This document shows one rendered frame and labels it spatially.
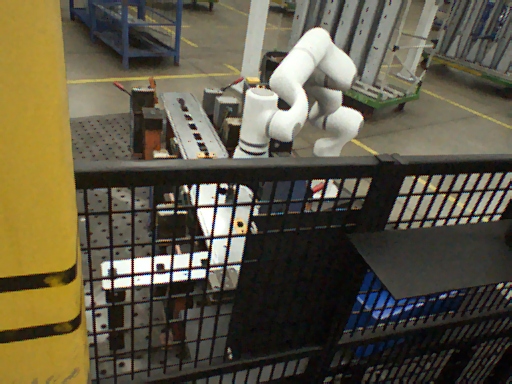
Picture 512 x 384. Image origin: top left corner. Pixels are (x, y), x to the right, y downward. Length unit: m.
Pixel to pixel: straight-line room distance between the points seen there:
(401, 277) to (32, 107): 0.47
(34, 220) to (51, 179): 0.04
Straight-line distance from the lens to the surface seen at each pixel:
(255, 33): 5.43
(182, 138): 1.81
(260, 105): 1.09
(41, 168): 0.35
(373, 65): 5.80
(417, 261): 0.64
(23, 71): 0.32
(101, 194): 1.98
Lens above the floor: 1.79
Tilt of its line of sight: 32 degrees down
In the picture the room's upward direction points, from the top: 10 degrees clockwise
